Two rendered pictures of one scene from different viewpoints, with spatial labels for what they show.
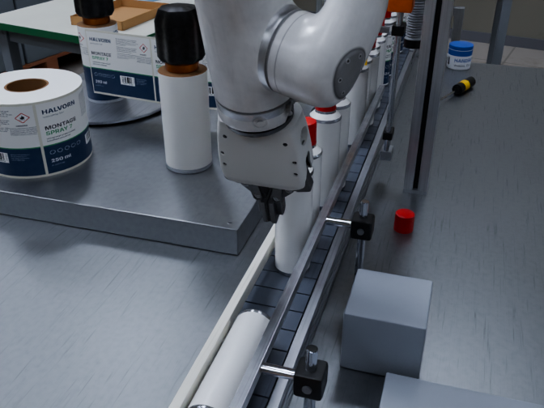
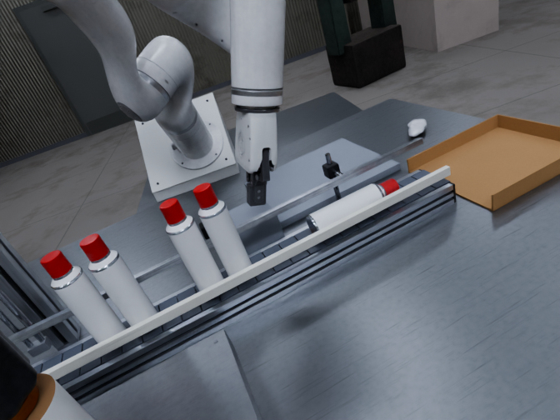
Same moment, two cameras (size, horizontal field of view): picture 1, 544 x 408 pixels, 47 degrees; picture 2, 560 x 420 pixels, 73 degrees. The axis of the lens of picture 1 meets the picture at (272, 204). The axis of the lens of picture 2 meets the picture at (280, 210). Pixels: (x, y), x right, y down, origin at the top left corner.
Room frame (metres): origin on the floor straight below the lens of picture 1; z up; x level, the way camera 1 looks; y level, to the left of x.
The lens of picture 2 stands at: (0.95, 0.55, 1.34)
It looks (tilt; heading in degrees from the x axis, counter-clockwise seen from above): 30 degrees down; 240
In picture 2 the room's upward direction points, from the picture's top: 20 degrees counter-clockwise
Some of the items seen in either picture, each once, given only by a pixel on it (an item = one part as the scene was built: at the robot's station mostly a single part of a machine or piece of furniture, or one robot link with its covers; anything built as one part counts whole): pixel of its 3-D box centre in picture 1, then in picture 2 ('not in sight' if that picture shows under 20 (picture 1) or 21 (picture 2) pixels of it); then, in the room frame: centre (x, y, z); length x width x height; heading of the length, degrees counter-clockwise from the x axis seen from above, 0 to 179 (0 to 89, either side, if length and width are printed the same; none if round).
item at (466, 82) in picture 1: (455, 91); not in sight; (1.60, -0.49, 0.84); 0.20 x 0.03 x 0.03; 141
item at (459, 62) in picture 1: (460, 55); not in sight; (1.85, -0.56, 0.86); 0.07 x 0.07 x 0.07
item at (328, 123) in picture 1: (324, 147); (120, 284); (0.94, -0.09, 0.98); 0.05 x 0.05 x 0.20
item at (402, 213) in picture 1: (404, 220); not in sight; (0.93, -0.23, 0.85); 0.03 x 0.03 x 0.03
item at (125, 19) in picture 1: (121, 13); not in sight; (2.59, 0.61, 0.82); 0.34 x 0.24 x 0.04; 157
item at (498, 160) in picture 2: not in sight; (495, 155); (0.13, 0.16, 0.85); 0.30 x 0.26 x 0.04; 163
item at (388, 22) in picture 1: (381, 44); not in sight; (1.55, -0.27, 0.98); 0.05 x 0.05 x 0.20
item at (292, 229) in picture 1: (293, 206); (223, 233); (0.75, -0.03, 0.98); 0.05 x 0.05 x 0.20
